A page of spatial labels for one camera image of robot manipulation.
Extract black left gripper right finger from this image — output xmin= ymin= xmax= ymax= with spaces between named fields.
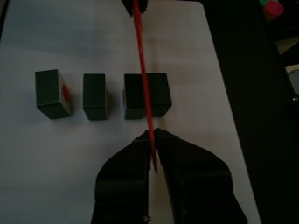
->
xmin=153 ymin=127 xmax=248 ymax=224

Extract dark sushi piece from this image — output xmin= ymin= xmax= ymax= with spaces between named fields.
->
xmin=81 ymin=73 xmax=109 ymax=122
xmin=145 ymin=72 xmax=173 ymax=118
xmin=33 ymin=68 xmax=73 ymax=120
xmin=122 ymin=73 xmax=146 ymax=121

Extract white cutting board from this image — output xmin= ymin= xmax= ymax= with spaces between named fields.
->
xmin=0 ymin=0 xmax=263 ymax=224

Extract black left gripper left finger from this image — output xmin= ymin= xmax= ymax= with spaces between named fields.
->
xmin=89 ymin=129 xmax=153 ymax=224

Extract red toy knife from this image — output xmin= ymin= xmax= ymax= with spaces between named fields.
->
xmin=120 ymin=0 xmax=160 ymax=175

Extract pink toy cylinder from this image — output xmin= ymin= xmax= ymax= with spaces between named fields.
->
xmin=263 ymin=0 xmax=285 ymax=19

